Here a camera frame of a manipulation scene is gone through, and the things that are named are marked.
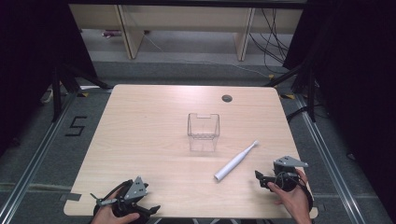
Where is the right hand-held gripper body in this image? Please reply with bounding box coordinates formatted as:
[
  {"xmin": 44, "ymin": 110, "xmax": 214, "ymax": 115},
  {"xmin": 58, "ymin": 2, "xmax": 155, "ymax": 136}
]
[{"xmin": 268, "ymin": 155, "xmax": 310, "ymax": 192}]

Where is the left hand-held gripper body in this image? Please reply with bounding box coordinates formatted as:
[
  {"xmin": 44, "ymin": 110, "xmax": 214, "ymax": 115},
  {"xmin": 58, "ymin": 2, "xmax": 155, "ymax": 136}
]
[{"xmin": 92, "ymin": 175, "xmax": 154, "ymax": 219}]

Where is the white electric toothbrush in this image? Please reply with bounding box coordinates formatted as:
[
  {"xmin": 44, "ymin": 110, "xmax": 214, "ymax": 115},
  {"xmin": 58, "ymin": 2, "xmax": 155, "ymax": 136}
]
[{"xmin": 213, "ymin": 139, "xmax": 260, "ymax": 183}]

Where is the clear plastic container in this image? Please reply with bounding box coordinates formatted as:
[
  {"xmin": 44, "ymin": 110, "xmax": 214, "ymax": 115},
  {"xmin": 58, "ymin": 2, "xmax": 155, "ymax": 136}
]
[{"xmin": 186, "ymin": 112, "xmax": 221, "ymax": 153}]

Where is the person's right hand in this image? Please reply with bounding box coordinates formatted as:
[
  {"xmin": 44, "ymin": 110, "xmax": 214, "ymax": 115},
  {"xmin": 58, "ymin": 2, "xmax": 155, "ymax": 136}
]
[{"xmin": 266, "ymin": 168, "xmax": 313, "ymax": 224}]

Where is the person's left hand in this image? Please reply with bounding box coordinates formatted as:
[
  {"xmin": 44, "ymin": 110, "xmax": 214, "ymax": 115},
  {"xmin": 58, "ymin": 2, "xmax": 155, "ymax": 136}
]
[{"xmin": 91, "ymin": 188, "xmax": 141, "ymax": 224}]

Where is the black metal stand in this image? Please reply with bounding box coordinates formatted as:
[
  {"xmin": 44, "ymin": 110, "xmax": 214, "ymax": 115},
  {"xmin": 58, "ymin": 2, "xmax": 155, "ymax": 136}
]
[
  {"xmin": 263, "ymin": 61, "xmax": 318, "ymax": 123},
  {"xmin": 50, "ymin": 63, "xmax": 114, "ymax": 123}
]

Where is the black curtain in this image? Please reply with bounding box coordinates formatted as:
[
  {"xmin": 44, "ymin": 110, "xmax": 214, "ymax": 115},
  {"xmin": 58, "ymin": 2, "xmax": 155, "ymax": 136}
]
[
  {"xmin": 0, "ymin": 0, "xmax": 98, "ymax": 157},
  {"xmin": 282, "ymin": 0, "xmax": 396, "ymax": 216}
]

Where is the small pink object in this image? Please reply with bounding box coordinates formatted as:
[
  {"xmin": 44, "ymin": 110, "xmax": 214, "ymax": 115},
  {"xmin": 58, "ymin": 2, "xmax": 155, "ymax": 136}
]
[{"xmin": 101, "ymin": 29, "xmax": 123, "ymax": 39}]

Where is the light wooden bench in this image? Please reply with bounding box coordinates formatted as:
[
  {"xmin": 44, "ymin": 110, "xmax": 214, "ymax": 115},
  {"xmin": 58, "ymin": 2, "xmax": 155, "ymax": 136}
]
[{"xmin": 68, "ymin": 4, "xmax": 304, "ymax": 63}]

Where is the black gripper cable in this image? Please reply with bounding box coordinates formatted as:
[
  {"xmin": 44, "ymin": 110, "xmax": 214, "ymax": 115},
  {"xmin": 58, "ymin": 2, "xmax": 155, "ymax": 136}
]
[{"xmin": 295, "ymin": 175, "xmax": 315, "ymax": 213}]

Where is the metal floor rail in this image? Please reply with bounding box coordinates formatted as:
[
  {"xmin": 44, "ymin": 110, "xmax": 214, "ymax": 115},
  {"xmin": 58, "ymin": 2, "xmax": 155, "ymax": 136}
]
[
  {"xmin": 0, "ymin": 90, "xmax": 79, "ymax": 224},
  {"xmin": 294, "ymin": 92, "xmax": 369, "ymax": 224}
]

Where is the bundle of black cables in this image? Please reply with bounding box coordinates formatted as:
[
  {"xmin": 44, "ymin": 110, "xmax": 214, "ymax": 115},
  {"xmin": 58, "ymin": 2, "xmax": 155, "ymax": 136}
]
[{"xmin": 247, "ymin": 7, "xmax": 291, "ymax": 75}]

